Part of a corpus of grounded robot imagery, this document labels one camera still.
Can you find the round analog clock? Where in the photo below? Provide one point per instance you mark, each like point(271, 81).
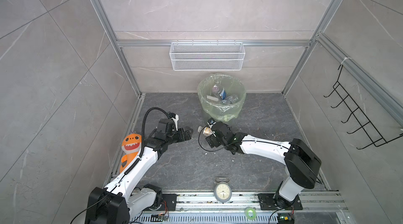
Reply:
point(222, 190)

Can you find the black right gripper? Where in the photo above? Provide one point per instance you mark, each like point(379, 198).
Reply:
point(212, 138)

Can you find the green tape roll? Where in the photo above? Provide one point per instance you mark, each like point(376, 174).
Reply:
point(250, 213)

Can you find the green blue label bottle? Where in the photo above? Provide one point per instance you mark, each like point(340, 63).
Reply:
point(229, 100)

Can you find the orange label white cap bottle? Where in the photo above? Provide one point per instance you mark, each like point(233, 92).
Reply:
point(205, 130)

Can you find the white wire mesh basket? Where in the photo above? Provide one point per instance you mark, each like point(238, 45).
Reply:
point(207, 56)

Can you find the black wire hook rack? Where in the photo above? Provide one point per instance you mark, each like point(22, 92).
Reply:
point(356, 112)

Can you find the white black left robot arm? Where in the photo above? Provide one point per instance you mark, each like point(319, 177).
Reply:
point(117, 203)

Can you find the blue cap red bottle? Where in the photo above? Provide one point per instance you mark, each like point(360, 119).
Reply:
point(218, 91)

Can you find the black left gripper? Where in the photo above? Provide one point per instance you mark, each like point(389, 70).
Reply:
point(188, 134)

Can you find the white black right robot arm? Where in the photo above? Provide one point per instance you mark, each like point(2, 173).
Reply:
point(302, 165)

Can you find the green lined trash bin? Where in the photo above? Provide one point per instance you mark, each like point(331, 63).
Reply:
point(216, 111)

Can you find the orange shark plush toy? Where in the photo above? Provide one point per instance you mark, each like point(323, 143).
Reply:
point(131, 146)

